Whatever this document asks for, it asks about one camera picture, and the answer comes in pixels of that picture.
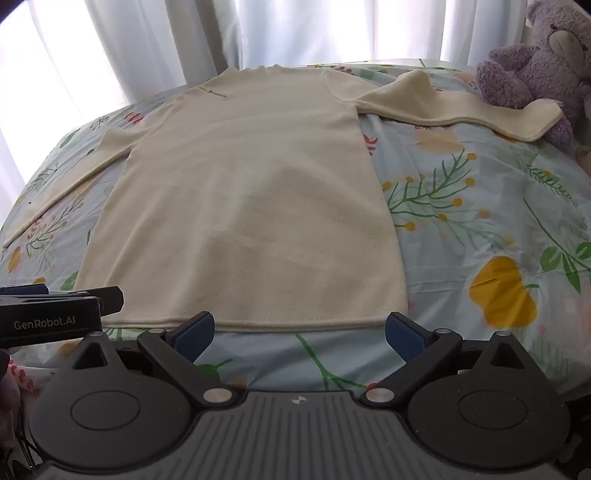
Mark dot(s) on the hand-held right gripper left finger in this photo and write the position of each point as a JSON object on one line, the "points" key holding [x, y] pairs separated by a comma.
{"points": [[196, 334]]}

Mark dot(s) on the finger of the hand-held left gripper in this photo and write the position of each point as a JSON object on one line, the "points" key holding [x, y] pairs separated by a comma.
{"points": [[108, 300]]}

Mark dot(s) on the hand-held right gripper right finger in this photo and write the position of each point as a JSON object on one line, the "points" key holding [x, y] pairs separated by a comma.
{"points": [[407, 336]]}

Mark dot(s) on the cream knit sweater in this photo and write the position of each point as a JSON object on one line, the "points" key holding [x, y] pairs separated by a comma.
{"points": [[249, 198]]}

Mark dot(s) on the floral printed bed sheet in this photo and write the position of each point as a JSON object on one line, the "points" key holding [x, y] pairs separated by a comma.
{"points": [[471, 240]]}

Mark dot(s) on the white sheer curtain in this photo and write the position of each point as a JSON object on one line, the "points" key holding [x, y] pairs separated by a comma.
{"points": [[194, 41]]}

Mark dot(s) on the purple teddy bear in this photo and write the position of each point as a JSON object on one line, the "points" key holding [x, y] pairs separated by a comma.
{"points": [[540, 69]]}

